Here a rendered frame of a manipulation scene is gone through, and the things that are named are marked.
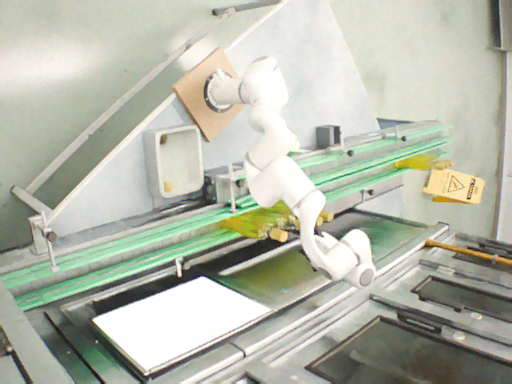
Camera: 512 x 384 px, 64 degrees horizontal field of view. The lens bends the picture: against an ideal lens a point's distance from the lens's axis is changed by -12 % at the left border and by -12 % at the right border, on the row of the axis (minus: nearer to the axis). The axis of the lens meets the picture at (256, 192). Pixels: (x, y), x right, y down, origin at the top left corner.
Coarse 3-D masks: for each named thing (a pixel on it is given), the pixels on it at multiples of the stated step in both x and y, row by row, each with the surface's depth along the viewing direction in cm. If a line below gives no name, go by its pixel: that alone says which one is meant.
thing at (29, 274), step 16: (352, 176) 198; (224, 208) 161; (240, 208) 160; (256, 208) 162; (176, 224) 147; (192, 224) 146; (208, 224) 148; (128, 240) 135; (144, 240) 134; (80, 256) 124; (96, 256) 123; (16, 272) 113; (32, 272) 114; (48, 272) 113
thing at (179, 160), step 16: (176, 128) 149; (192, 128) 153; (176, 144) 158; (192, 144) 158; (160, 160) 147; (176, 160) 159; (192, 160) 160; (160, 176) 148; (176, 176) 160; (192, 176) 162; (160, 192) 149; (176, 192) 153
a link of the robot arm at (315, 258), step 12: (312, 192) 112; (300, 204) 112; (312, 204) 111; (324, 204) 114; (300, 216) 113; (312, 216) 111; (300, 228) 114; (312, 228) 110; (312, 240) 109; (312, 252) 109; (336, 252) 109; (348, 252) 109; (324, 264) 108; (336, 264) 108; (348, 264) 109; (336, 276) 108
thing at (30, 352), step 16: (0, 288) 64; (0, 304) 59; (16, 304) 59; (0, 320) 55; (16, 320) 55; (0, 336) 52; (16, 336) 51; (32, 336) 51; (0, 352) 50; (16, 352) 48; (32, 352) 48; (48, 352) 48; (0, 368) 47; (16, 368) 47; (32, 368) 45; (48, 368) 45
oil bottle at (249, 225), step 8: (240, 216) 157; (248, 216) 156; (224, 224) 161; (232, 224) 158; (240, 224) 155; (248, 224) 151; (256, 224) 149; (264, 224) 149; (240, 232) 156; (248, 232) 152; (256, 232) 149; (264, 232) 148
